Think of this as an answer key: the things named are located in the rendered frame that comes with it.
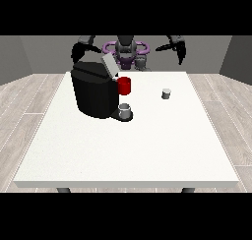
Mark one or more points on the dark table leg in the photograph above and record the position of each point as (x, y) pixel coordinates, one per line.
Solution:
(63, 190)
(188, 190)

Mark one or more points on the black coffee machine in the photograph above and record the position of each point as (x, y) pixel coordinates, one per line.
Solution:
(93, 93)

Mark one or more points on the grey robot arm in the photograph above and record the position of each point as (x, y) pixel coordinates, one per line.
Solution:
(176, 38)
(86, 39)

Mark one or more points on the pale grey machine lid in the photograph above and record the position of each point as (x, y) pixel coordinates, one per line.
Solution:
(110, 64)

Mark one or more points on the grey robot trunk purple rings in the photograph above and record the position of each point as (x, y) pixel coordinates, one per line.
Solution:
(125, 50)

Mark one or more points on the small grey cup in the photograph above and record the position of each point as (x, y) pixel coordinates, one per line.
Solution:
(125, 111)

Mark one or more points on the red pod holder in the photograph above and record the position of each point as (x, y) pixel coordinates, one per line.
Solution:
(124, 85)

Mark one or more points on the small grey coffee pod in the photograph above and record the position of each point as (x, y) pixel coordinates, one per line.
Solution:
(166, 94)

